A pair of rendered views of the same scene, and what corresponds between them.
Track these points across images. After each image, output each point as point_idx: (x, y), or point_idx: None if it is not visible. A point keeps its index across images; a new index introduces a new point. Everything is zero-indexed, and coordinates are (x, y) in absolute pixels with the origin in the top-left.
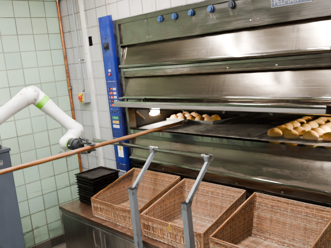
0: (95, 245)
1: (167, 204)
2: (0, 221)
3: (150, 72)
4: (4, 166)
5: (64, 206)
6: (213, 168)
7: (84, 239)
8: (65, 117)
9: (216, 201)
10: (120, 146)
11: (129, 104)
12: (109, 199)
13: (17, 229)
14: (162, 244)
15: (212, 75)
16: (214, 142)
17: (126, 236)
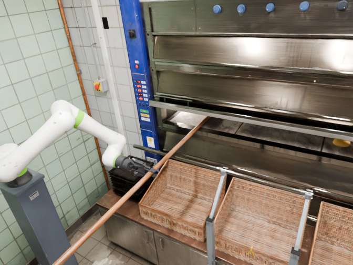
0: (147, 243)
1: (224, 208)
2: (47, 248)
3: (195, 70)
4: (41, 195)
5: (102, 204)
6: (271, 173)
7: (131, 234)
8: (106, 132)
9: (273, 203)
10: (151, 138)
11: (173, 106)
12: (152, 196)
13: (65, 246)
14: (238, 261)
15: (286, 84)
16: (276, 151)
17: (190, 247)
